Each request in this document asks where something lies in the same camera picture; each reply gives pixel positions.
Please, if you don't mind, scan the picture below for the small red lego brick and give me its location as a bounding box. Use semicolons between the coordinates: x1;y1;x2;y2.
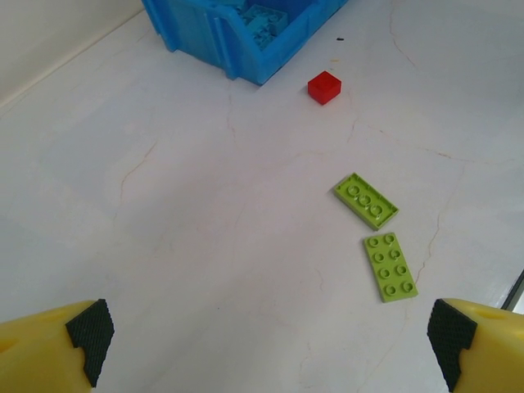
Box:
307;70;343;107

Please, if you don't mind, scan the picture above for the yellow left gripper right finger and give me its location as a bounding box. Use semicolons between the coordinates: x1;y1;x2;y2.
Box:
426;297;524;393

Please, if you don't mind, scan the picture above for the blue plastic storage bin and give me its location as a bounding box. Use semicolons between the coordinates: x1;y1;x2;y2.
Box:
141;0;350;87

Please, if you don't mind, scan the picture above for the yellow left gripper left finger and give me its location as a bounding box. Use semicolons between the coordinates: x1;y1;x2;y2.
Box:
0;298;115;393

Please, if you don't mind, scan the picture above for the blue lego brick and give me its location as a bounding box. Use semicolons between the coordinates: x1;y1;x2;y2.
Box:
240;3;290;32
251;28;280;48

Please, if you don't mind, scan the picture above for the green lego plate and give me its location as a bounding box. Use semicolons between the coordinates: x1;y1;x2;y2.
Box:
362;231;420;305
332;172;400;231

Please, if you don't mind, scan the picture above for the aluminium frame rail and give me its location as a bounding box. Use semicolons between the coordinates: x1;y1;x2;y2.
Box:
499;269;524;316

